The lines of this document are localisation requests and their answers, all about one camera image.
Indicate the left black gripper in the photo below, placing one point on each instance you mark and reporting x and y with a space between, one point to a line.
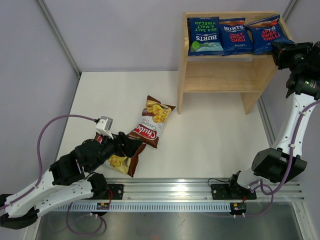
130 145

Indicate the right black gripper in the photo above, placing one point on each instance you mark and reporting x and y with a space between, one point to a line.
281 52

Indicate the Chuba cassava chips bag front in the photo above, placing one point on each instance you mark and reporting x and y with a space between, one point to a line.
125 165

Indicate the chuba cassava chips bag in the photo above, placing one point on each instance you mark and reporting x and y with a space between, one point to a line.
125 165
152 122

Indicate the blue Burts chilli bag front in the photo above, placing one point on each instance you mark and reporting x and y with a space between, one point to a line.
266 31

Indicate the blue burts chilli bag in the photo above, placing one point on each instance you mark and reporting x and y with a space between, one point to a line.
266 31
234 37

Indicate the blue Burts chilli bag back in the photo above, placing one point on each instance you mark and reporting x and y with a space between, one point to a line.
234 37

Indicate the blue Burts sea salt bag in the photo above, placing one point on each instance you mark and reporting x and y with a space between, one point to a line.
205 36

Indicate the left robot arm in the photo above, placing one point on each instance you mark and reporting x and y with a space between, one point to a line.
69 179

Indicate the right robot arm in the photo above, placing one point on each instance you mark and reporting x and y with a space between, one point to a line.
282 162

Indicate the wooden two-tier shelf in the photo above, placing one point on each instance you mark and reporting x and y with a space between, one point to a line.
247 74

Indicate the Chuba cassava chips bag upright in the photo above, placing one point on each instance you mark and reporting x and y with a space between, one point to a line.
152 122

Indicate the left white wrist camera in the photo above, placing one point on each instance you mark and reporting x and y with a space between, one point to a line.
103 126

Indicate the aluminium mounting rail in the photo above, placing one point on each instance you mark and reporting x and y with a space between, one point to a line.
186 190

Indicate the white slotted cable duct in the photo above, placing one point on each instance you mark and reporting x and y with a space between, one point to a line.
188 207

